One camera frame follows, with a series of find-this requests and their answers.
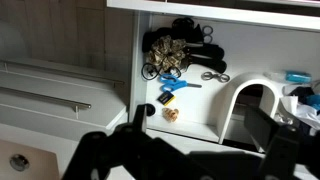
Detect crumpled white tissue paper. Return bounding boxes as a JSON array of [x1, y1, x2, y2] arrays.
[[275, 94, 320, 132]]

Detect silver cabinet bar handle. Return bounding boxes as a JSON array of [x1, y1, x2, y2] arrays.
[[0, 85, 92, 114]]

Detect black hair claw clip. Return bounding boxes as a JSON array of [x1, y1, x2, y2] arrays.
[[171, 16, 205, 43]]

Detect blue capped clear tube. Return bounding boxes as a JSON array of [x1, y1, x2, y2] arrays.
[[264, 70, 313, 85]]

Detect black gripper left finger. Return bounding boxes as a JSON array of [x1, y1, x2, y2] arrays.
[[133, 103, 148, 133]]

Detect camouflage fabric scrunchie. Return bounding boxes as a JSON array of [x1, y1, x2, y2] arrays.
[[145, 34, 188, 71]]

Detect blue handled scissors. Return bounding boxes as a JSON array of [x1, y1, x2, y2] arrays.
[[158, 73, 203, 93]]

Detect black fabric headband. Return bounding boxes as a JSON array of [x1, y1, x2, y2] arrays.
[[184, 42, 228, 75]]

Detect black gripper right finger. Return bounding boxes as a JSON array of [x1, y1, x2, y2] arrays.
[[243, 105, 281, 153]]

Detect beige hair clip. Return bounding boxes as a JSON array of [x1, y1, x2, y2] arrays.
[[161, 106, 180, 123]]

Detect black fabric scrunchie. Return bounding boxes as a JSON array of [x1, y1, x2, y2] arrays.
[[142, 27, 173, 53]]

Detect small silver scissors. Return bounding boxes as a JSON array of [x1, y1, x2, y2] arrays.
[[201, 25, 215, 45]]

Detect small blue packet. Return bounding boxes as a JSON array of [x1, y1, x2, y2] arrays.
[[305, 94, 320, 112]]

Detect small black yellow box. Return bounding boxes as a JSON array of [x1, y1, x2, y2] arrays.
[[156, 90, 176, 107]]

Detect small black round lid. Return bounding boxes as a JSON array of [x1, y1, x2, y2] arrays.
[[145, 103, 157, 117]]

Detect white open vanity drawer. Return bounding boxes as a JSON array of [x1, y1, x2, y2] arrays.
[[106, 0, 320, 154]]

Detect black elastic hair ties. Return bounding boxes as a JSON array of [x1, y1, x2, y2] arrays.
[[141, 62, 183, 82]]

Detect white vanity cabinet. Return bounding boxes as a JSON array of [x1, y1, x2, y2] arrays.
[[0, 54, 268, 180]]

